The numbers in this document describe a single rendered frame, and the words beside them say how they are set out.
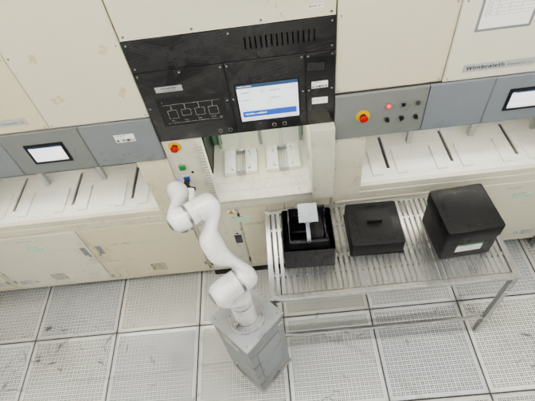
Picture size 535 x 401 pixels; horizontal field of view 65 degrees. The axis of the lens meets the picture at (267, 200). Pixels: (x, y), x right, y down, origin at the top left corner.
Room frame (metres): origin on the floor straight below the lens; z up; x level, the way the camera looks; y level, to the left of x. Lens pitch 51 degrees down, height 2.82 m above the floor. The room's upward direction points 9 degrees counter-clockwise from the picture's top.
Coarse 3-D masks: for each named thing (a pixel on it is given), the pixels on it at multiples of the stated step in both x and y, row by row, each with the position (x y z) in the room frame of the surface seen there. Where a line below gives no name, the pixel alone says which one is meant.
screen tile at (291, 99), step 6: (294, 84) 1.58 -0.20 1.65; (270, 90) 1.58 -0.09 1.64; (276, 90) 1.58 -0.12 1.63; (282, 90) 1.58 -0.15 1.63; (288, 90) 1.58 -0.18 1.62; (294, 90) 1.58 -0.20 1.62; (270, 96) 1.59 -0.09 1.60; (288, 96) 1.58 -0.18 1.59; (294, 96) 1.58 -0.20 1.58; (270, 102) 1.59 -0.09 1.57; (276, 102) 1.58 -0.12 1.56; (282, 102) 1.58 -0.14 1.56; (288, 102) 1.58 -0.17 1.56; (294, 102) 1.58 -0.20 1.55
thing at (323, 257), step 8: (328, 208) 1.39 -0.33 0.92; (328, 216) 1.39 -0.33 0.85; (328, 224) 1.39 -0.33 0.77; (288, 232) 1.38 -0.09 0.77; (304, 232) 1.36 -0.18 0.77; (328, 232) 1.34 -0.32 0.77; (288, 240) 1.31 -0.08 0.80; (288, 248) 1.27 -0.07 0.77; (288, 256) 1.15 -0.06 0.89; (296, 256) 1.15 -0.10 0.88; (304, 256) 1.14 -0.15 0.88; (312, 256) 1.14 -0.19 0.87; (320, 256) 1.13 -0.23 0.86; (328, 256) 1.13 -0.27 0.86; (288, 264) 1.15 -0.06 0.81; (296, 264) 1.14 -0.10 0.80; (304, 264) 1.14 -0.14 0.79; (312, 264) 1.14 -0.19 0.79; (320, 264) 1.13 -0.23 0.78; (328, 264) 1.13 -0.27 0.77
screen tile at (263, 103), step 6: (252, 90) 1.59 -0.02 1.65; (258, 90) 1.59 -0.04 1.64; (264, 90) 1.59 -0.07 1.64; (240, 96) 1.59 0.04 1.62; (246, 96) 1.59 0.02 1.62; (252, 96) 1.59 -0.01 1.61; (258, 96) 1.59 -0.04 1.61; (264, 96) 1.59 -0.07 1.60; (252, 102) 1.59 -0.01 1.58; (258, 102) 1.59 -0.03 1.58; (264, 102) 1.59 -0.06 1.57; (246, 108) 1.59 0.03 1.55; (252, 108) 1.59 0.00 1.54
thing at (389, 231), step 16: (352, 208) 1.41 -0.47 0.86; (368, 208) 1.39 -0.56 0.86; (384, 208) 1.37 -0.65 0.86; (352, 224) 1.30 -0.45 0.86; (368, 224) 1.28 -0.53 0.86; (384, 224) 1.27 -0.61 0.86; (400, 224) 1.25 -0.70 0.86; (352, 240) 1.20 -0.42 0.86; (368, 240) 1.18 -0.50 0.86; (384, 240) 1.17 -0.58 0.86; (400, 240) 1.15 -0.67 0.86
